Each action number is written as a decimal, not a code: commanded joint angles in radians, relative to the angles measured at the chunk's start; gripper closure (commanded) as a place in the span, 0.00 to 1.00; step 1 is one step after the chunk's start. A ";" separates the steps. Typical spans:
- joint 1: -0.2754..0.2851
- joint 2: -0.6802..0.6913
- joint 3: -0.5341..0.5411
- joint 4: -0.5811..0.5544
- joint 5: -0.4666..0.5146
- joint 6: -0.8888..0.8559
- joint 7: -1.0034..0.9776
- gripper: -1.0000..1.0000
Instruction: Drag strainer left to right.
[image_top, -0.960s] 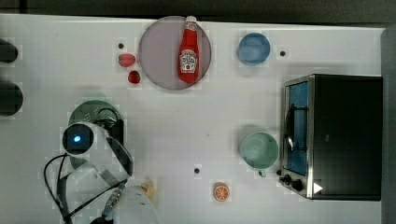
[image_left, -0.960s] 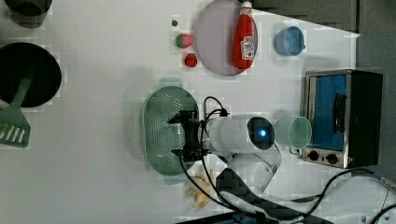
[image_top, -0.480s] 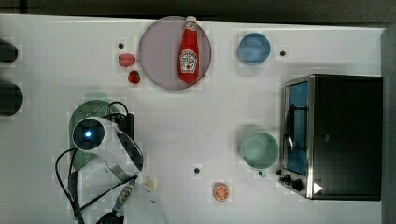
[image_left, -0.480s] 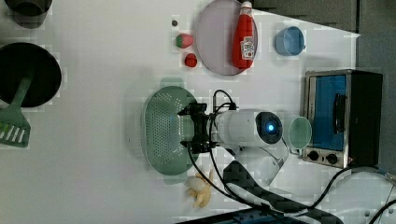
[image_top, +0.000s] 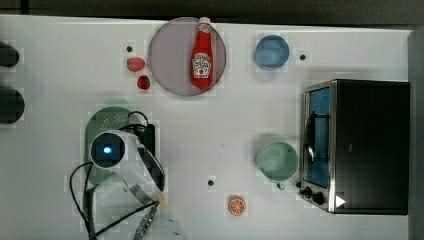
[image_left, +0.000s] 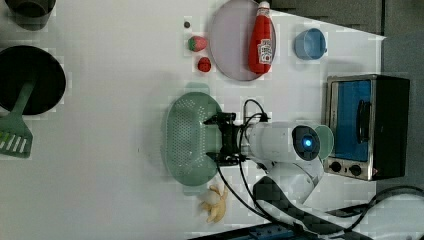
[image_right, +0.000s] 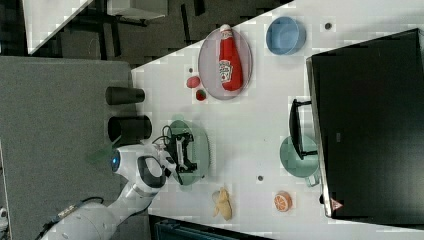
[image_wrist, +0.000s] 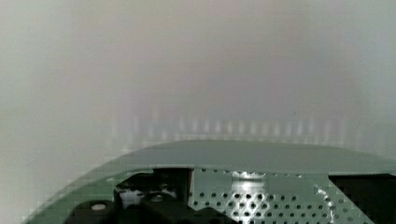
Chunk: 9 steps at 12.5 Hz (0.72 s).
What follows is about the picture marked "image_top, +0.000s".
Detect orange slice toy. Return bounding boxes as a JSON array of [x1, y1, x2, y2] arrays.
[[228, 195, 246, 216]]

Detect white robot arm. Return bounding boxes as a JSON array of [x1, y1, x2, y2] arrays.
[[84, 130, 165, 240]]

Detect red ketchup bottle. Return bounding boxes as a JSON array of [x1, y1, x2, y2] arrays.
[[190, 17, 213, 89]]

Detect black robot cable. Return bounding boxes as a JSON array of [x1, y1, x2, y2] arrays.
[[69, 161, 159, 240]]

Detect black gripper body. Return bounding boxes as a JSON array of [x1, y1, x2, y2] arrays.
[[121, 124, 156, 155]]

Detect red strawberry toy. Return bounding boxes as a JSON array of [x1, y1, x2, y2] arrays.
[[137, 75, 151, 90]]

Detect grey round plate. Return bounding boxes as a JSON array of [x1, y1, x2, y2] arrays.
[[148, 17, 226, 96]]

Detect green oval strainer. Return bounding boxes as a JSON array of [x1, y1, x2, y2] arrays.
[[84, 106, 149, 167]]

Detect blue bowl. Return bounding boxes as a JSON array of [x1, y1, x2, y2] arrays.
[[254, 35, 290, 70]]

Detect black toaster oven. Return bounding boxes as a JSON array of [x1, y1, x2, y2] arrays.
[[297, 79, 410, 215]]

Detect black cylinder upper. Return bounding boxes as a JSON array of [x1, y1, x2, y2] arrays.
[[0, 42, 20, 68]]

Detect black cylinder lower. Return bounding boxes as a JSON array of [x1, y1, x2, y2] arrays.
[[0, 87, 25, 124]]

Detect green mug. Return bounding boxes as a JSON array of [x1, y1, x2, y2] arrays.
[[255, 141, 299, 190]]

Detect black cylinder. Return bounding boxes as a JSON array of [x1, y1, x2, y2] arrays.
[[0, 87, 25, 124], [0, 42, 20, 68]]

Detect pink strawberry toy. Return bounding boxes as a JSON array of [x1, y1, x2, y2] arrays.
[[127, 57, 145, 72]]

